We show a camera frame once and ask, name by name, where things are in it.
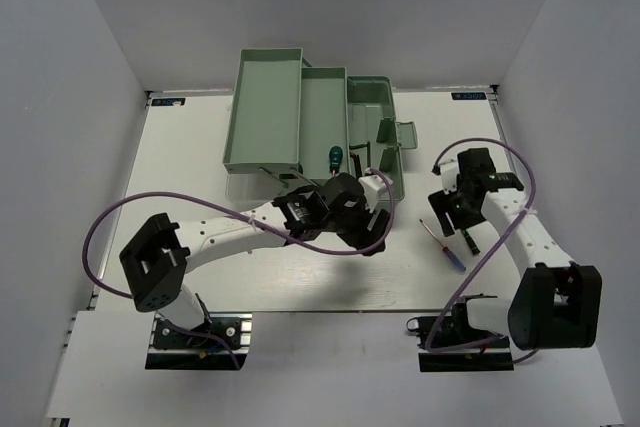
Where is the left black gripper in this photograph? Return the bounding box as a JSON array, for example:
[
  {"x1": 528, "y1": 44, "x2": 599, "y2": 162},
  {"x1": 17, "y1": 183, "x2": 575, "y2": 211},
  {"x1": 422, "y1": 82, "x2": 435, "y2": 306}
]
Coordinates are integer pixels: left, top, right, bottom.
[{"x1": 323, "y1": 194, "x2": 391, "y2": 255}]

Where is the blue handled precision screwdriver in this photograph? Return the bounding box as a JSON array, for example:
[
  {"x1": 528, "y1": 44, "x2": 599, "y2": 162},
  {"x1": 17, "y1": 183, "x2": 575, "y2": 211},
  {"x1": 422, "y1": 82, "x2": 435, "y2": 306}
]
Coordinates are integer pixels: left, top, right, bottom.
[{"x1": 419, "y1": 219, "x2": 466, "y2": 273}]

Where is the black green precision screwdriver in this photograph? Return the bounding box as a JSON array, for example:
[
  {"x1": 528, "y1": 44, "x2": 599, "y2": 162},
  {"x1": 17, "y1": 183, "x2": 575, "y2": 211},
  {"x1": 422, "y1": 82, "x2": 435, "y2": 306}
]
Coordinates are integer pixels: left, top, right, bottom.
[{"x1": 461, "y1": 229, "x2": 480, "y2": 256}]

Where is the dark green stubby screwdriver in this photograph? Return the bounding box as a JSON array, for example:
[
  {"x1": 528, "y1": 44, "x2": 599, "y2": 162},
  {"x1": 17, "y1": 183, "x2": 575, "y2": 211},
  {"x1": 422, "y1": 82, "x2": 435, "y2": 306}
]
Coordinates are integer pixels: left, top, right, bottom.
[{"x1": 328, "y1": 145, "x2": 344, "y2": 177}]

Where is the green toolbox with clear lid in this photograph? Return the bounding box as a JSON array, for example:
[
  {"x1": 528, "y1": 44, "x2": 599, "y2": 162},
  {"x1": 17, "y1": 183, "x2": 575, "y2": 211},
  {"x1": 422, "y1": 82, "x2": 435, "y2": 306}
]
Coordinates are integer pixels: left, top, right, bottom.
[{"x1": 222, "y1": 48, "x2": 417, "y2": 203}]

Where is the brown hex key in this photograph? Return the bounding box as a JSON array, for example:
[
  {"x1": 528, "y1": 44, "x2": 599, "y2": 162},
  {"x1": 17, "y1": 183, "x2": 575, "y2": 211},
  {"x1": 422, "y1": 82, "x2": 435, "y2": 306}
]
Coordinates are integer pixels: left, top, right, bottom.
[{"x1": 349, "y1": 142, "x2": 371, "y2": 178}]

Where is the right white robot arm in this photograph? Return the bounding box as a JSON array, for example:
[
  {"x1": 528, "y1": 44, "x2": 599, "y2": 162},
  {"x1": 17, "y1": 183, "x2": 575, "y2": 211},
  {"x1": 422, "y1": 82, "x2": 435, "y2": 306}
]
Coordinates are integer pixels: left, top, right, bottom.
[{"x1": 423, "y1": 148, "x2": 602, "y2": 353}]

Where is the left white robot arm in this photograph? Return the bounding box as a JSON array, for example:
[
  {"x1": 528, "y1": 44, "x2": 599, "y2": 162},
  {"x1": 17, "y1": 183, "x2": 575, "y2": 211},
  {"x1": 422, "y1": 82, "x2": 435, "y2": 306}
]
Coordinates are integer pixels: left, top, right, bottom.
[{"x1": 119, "y1": 169, "x2": 395, "y2": 346}]

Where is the right blue table label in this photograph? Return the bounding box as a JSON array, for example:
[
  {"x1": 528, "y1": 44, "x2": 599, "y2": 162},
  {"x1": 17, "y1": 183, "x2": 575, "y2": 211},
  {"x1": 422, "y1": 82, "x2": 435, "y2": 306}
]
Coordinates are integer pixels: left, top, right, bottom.
[{"x1": 451, "y1": 92, "x2": 487, "y2": 101}]

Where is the blue table label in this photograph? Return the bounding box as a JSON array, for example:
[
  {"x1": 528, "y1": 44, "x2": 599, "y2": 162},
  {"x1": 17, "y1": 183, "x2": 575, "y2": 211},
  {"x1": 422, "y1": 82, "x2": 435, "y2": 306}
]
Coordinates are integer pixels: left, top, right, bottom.
[
  {"x1": 451, "y1": 92, "x2": 487, "y2": 101},
  {"x1": 150, "y1": 97, "x2": 186, "y2": 107}
]

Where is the left blue table label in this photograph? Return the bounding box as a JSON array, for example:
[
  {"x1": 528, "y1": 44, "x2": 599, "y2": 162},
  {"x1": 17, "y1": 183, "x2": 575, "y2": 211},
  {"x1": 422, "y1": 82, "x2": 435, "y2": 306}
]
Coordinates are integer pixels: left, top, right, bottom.
[{"x1": 150, "y1": 97, "x2": 186, "y2": 107}]

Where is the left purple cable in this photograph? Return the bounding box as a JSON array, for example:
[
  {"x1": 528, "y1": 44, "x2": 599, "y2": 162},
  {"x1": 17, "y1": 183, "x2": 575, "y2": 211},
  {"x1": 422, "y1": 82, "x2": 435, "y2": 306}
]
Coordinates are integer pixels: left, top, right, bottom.
[{"x1": 82, "y1": 169, "x2": 394, "y2": 368}]

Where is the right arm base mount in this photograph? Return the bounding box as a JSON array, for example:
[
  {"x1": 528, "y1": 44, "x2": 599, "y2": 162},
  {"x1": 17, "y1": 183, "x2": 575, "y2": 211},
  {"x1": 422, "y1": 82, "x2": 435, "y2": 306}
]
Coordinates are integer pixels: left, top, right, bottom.
[{"x1": 405, "y1": 315, "x2": 514, "y2": 373}]

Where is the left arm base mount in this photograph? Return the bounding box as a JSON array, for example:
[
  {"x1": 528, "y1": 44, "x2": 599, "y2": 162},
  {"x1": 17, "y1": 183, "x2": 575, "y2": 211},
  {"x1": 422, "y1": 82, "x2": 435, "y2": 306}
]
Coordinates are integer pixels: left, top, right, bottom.
[{"x1": 145, "y1": 313, "x2": 252, "y2": 372}]

